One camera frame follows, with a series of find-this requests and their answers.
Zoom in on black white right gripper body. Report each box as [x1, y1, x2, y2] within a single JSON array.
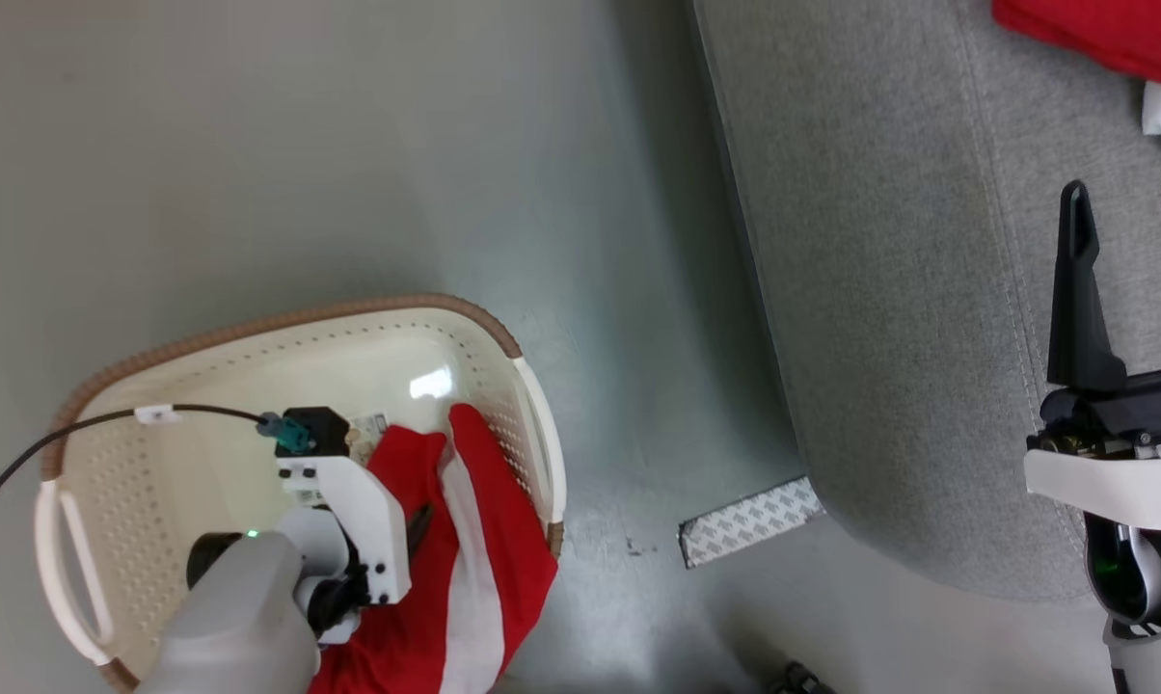
[[1023, 363, 1161, 533]]

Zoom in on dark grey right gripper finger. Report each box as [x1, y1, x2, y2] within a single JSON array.
[[1047, 179, 1128, 393]]

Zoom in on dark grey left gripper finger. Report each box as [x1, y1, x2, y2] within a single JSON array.
[[407, 503, 435, 561]]

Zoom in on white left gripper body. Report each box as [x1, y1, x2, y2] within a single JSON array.
[[276, 454, 414, 646]]

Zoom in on red and white garment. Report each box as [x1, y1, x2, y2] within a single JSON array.
[[306, 402, 560, 694]]

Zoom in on grey fabric sofa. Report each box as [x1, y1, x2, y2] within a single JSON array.
[[691, 0, 1161, 604]]

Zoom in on red cloth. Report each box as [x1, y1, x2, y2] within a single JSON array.
[[990, 0, 1161, 93]]

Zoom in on white perforated laundry basket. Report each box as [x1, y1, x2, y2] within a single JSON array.
[[33, 293, 569, 694]]

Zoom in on grey patterned floor tape strip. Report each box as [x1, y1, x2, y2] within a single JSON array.
[[678, 476, 826, 570]]

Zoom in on small black floor object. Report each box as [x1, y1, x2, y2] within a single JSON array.
[[767, 660, 834, 694]]

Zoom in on thin black camera cable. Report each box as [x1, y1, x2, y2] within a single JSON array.
[[0, 402, 273, 541]]

